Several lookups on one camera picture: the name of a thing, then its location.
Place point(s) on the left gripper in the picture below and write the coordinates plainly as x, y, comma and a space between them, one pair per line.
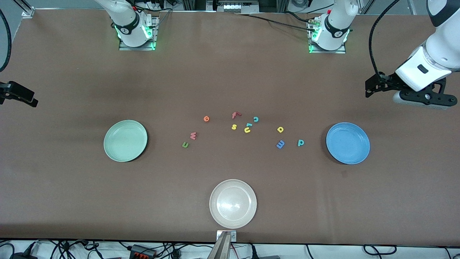
387, 82

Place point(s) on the teal letter d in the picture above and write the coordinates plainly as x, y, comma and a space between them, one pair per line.
300, 143

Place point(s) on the blue letter m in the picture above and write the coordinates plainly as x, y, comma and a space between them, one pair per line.
280, 144

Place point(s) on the green letter n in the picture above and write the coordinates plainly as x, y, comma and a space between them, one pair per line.
183, 145

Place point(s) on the red letter w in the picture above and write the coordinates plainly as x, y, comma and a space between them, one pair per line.
193, 136

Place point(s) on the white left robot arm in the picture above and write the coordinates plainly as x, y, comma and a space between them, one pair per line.
330, 32

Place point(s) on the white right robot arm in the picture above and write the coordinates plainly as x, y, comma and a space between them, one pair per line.
127, 21

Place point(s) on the blue plate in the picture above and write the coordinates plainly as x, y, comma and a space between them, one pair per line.
348, 143

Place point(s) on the green plate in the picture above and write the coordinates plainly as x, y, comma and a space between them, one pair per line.
125, 141

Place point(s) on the red letter f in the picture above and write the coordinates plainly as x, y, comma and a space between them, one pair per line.
234, 115

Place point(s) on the brown table mat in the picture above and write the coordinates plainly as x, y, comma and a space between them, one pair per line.
230, 79

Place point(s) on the grey device box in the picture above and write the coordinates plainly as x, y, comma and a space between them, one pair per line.
233, 7

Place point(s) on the black orange power strip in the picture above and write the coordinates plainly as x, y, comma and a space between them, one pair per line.
142, 251

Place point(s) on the beige plate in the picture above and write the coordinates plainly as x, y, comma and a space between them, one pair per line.
233, 204

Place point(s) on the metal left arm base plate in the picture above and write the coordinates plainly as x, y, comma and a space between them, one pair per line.
341, 51

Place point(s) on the aluminium corner bracket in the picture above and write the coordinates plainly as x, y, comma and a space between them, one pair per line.
28, 12

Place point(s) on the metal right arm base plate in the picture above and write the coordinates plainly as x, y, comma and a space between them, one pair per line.
124, 47

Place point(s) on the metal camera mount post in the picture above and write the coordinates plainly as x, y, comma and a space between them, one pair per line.
221, 250

